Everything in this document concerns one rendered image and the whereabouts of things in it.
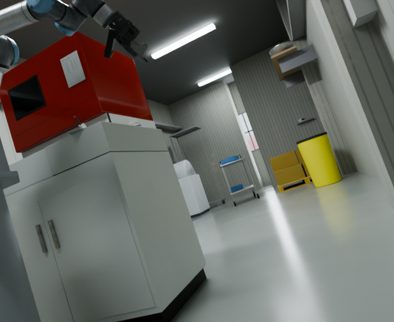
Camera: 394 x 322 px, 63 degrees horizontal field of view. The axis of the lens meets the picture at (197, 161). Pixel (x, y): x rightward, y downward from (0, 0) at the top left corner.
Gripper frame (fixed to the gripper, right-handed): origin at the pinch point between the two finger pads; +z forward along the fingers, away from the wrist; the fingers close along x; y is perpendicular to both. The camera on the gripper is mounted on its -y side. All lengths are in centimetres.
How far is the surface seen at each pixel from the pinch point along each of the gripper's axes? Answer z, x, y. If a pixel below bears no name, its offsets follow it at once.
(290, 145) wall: 395, 518, -30
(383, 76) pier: 103, 44, 81
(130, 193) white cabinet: 35, -15, -45
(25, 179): -2, 2, -87
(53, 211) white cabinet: 17, -11, -82
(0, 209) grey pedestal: -3, -40, -69
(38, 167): -2, 2, -76
